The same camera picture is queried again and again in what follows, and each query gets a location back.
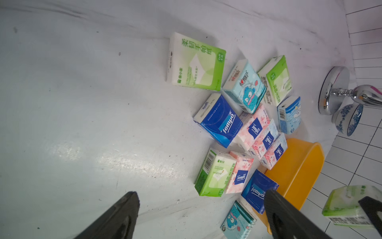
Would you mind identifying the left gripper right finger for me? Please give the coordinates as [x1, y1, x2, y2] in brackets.
[264, 190, 330, 239]

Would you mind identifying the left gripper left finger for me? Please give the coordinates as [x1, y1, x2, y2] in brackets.
[76, 191, 140, 239]

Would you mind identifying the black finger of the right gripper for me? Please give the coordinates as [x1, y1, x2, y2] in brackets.
[358, 196, 382, 236]

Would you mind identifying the green tissue pack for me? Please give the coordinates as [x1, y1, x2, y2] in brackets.
[195, 148, 237, 197]
[322, 185, 382, 229]
[167, 32, 226, 91]
[258, 55, 292, 106]

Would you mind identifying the teal cartoon tissue pack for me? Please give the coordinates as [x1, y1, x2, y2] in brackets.
[222, 59, 266, 114]
[220, 201, 257, 239]

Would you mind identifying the pink tempo tissue pack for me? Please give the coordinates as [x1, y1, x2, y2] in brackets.
[260, 133, 288, 170]
[225, 151, 254, 194]
[249, 119, 279, 159]
[234, 104, 270, 151]

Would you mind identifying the light blue tissue pack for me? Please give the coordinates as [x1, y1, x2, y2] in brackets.
[277, 96, 301, 134]

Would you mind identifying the yellow plastic storage box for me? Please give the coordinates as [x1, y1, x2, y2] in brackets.
[254, 138, 325, 238]

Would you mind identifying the blue white ceramic bowl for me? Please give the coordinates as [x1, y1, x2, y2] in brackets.
[332, 104, 364, 136]

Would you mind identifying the chrome cup holder stand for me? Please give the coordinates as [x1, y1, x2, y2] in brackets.
[318, 66, 382, 115]

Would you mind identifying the dark blue Tempo tissue pack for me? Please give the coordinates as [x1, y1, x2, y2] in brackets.
[193, 93, 243, 148]

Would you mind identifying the green tissue pack top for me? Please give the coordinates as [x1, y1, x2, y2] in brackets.
[258, 55, 292, 106]

